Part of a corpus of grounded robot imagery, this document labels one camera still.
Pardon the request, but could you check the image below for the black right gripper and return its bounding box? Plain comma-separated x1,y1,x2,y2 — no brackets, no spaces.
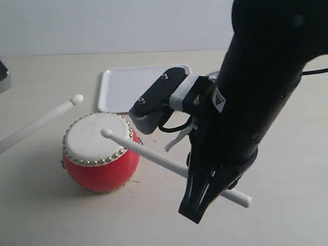
178,75,259,223

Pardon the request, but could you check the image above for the white drumstick of gripper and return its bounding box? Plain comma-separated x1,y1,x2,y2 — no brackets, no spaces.
100,129,252,208
1,94,84,154

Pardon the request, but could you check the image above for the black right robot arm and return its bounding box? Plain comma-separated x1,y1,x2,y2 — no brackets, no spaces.
178,1,327,223

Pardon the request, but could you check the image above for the small red drum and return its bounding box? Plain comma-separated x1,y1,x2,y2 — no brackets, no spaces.
62,112,141,193

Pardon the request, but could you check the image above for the white rectangular plastic tray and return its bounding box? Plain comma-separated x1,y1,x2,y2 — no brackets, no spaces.
97,64,192,114

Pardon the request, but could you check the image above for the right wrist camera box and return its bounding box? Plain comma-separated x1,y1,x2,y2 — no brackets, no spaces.
129,67,199,135

